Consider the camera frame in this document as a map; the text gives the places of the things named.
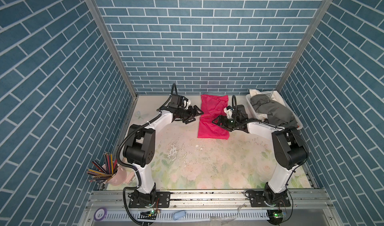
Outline grey t shirt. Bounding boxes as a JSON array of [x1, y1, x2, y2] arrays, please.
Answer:
[[258, 98, 298, 128]]

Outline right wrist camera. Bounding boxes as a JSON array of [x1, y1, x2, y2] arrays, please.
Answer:
[[225, 106, 234, 119]]

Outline green circuit board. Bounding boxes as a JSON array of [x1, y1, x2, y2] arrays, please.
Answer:
[[267, 210, 285, 226], [139, 210, 158, 220]]

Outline right green circuit board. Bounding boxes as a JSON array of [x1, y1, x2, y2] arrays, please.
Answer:
[[267, 210, 285, 226]]

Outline pink t shirt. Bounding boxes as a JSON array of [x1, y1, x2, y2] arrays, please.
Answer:
[[198, 94, 230, 140]]

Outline pink pencil cup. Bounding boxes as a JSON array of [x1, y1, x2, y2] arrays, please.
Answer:
[[107, 166, 135, 187]]

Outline aluminium mounting rail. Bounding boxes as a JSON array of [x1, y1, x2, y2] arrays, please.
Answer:
[[86, 188, 334, 211]]

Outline purple tape roll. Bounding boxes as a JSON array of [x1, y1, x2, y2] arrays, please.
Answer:
[[93, 207, 108, 222]]

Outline light blue cloth piece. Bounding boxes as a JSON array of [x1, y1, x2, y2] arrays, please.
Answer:
[[173, 211, 187, 221]]

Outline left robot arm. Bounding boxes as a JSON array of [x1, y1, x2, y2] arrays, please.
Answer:
[[116, 94, 204, 207]]

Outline bundle of coloured pencils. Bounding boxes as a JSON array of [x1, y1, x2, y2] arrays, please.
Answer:
[[86, 153, 119, 184]]

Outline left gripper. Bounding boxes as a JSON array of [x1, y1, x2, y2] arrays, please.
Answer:
[[175, 104, 203, 124]]

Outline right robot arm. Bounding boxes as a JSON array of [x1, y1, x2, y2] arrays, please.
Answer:
[[212, 105, 310, 207]]

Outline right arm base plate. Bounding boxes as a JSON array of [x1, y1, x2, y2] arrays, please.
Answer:
[[244, 190, 291, 208]]

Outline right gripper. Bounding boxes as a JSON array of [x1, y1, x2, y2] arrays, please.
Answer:
[[212, 114, 240, 132]]

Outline white plastic laundry basket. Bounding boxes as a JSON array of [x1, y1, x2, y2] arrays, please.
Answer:
[[246, 89, 303, 130]]

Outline left green circuit board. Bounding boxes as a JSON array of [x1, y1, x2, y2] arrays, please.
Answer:
[[139, 210, 158, 220]]

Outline white slotted cable duct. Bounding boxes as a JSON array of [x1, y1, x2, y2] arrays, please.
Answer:
[[103, 210, 268, 223]]

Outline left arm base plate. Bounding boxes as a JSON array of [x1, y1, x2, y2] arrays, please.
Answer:
[[129, 191, 171, 209]]

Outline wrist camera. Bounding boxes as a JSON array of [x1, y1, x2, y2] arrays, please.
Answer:
[[225, 106, 234, 119], [168, 94, 191, 109]]

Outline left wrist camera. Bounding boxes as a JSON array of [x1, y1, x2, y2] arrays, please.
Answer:
[[168, 94, 191, 109]]

